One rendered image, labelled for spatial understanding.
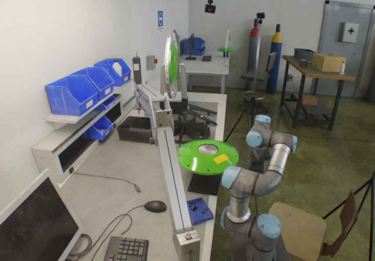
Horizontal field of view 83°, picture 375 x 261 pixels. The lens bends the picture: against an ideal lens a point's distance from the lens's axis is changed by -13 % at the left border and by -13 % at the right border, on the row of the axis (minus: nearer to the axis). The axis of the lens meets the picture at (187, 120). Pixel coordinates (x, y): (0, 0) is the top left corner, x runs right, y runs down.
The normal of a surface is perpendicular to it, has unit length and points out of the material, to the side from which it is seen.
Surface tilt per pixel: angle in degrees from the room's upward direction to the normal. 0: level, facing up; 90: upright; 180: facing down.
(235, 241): 0
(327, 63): 90
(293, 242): 0
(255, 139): 90
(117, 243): 6
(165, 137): 53
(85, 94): 88
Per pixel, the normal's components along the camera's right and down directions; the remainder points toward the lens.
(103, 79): -0.18, 0.38
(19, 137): 0.98, 0.07
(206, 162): -0.04, -0.74
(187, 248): 0.32, 0.40
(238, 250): 0.00, -0.90
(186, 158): -0.34, -0.76
